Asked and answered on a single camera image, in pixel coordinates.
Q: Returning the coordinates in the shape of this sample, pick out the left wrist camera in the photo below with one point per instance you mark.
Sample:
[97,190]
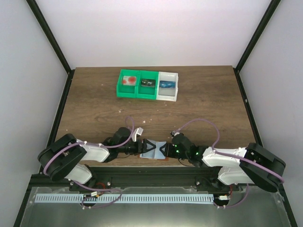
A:
[136,134]

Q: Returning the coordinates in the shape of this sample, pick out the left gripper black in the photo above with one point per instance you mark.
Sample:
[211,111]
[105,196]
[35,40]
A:
[138,150]

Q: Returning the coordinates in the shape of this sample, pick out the light blue slotted cable duct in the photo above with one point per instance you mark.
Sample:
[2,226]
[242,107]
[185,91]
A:
[127,198]

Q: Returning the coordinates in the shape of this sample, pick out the white bin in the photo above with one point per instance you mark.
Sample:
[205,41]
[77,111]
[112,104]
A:
[167,94]

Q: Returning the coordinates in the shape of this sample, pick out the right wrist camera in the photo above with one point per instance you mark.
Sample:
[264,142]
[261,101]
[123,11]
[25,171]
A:
[174,133]

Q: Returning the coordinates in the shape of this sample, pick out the black aluminium frame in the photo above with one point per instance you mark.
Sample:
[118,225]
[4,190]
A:
[147,176]

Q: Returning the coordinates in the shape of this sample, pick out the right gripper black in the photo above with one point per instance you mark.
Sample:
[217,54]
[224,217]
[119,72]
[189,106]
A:
[167,150]

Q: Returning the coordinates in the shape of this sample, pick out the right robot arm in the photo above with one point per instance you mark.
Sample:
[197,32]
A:
[252,164]

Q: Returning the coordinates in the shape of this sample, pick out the green double bin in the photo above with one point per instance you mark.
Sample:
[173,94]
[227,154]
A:
[137,91]

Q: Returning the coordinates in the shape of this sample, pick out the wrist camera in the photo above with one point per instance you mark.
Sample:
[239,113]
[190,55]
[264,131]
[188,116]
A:
[174,133]
[136,134]

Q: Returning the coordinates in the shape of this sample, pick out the black card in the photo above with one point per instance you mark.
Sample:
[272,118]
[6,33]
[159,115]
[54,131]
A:
[148,83]

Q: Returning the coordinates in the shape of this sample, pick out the red white card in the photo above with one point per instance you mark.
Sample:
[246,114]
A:
[129,80]

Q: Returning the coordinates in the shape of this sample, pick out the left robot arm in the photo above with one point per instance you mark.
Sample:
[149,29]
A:
[62,158]

